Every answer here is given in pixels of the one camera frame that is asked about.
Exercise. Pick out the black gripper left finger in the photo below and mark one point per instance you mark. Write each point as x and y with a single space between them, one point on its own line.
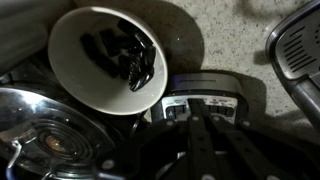
196 150

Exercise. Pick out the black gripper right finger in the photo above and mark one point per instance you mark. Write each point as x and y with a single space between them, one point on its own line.
240 150

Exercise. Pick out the blender with glass jar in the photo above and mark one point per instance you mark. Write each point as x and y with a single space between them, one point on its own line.
203 83

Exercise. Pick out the shiny black crumpled wrapper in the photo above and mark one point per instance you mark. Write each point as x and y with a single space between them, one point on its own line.
143 63

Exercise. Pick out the steel and black coffee maker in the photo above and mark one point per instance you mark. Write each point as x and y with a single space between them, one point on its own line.
296 50

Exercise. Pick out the matte black chunk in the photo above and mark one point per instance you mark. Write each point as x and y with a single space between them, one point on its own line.
90 46
111 41

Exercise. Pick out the white ceramic bowl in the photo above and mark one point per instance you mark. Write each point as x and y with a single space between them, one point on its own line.
76 76

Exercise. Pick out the grey rounded object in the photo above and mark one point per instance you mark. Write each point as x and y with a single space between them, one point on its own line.
20 43

